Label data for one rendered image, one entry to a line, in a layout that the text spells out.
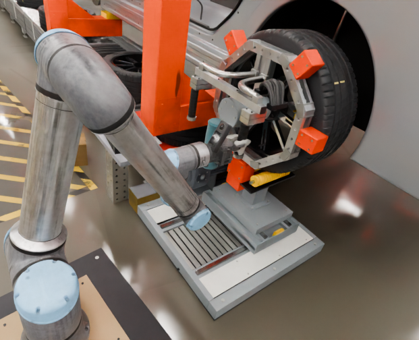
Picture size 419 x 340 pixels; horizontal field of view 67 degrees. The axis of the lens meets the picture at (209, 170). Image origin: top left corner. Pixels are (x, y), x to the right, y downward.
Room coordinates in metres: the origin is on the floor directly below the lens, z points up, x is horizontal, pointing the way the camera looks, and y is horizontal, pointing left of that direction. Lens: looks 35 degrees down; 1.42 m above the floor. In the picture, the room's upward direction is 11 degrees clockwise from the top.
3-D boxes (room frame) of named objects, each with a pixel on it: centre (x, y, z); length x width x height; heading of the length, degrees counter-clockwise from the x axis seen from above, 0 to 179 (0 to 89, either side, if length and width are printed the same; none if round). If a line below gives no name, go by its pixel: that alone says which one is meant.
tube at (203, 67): (1.37, 0.00, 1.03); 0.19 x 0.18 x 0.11; 133
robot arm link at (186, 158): (0.90, 0.11, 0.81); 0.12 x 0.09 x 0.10; 133
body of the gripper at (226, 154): (1.01, -0.01, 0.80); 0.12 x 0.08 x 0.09; 133
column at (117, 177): (1.55, 0.56, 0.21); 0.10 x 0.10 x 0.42; 43
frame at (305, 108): (1.38, -0.16, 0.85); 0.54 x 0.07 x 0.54; 43
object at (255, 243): (1.49, -0.29, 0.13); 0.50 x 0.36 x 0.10; 43
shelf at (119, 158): (1.52, 0.54, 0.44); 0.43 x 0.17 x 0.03; 43
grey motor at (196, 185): (1.66, -0.01, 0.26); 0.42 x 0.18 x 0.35; 133
